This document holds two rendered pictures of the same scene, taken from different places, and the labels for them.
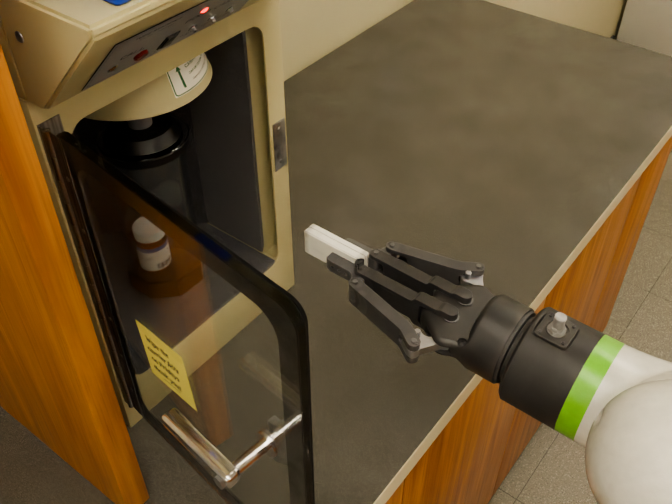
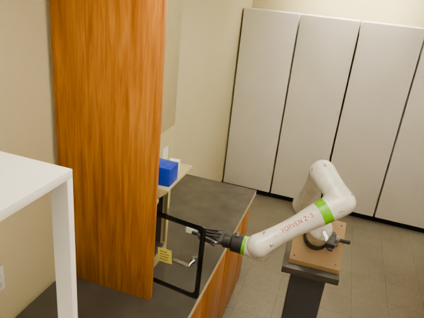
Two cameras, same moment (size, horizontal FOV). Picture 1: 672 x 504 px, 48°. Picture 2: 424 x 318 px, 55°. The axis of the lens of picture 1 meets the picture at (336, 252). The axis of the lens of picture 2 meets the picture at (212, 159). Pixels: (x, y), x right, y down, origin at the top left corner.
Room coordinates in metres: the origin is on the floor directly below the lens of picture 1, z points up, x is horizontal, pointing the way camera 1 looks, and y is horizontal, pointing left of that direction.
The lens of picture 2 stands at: (-1.12, 0.59, 2.37)
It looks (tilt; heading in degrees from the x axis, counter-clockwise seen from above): 23 degrees down; 339
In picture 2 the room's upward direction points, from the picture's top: 6 degrees clockwise
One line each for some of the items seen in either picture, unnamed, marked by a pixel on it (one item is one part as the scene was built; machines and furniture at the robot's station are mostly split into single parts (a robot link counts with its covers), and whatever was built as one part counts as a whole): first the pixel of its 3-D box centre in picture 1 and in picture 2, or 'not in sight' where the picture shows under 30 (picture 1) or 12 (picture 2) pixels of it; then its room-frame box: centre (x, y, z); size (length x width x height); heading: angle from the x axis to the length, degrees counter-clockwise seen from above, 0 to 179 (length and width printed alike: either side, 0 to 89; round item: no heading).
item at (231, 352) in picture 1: (194, 375); (173, 254); (0.43, 0.13, 1.19); 0.30 x 0.01 x 0.40; 45
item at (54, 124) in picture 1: (100, 284); not in sight; (0.55, 0.24, 1.19); 0.03 x 0.02 x 0.39; 142
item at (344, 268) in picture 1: (344, 276); not in sight; (0.52, -0.01, 1.23); 0.05 x 0.03 x 0.01; 53
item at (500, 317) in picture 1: (473, 325); (222, 238); (0.46, -0.13, 1.23); 0.09 x 0.08 x 0.07; 53
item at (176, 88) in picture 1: (127, 55); not in sight; (0.74, 0.23, 1.34); 0.18 x 0.18 x 0.05
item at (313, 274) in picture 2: not in sight; (310, 259); (0.57, -0.77, 0.92); 0.32 x 0.32 x 0.04; 55
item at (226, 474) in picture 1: (217, 437); (183, 261); (0.36, 0.10, 1.20); 0.10 x 0.05 x 0.03; 45
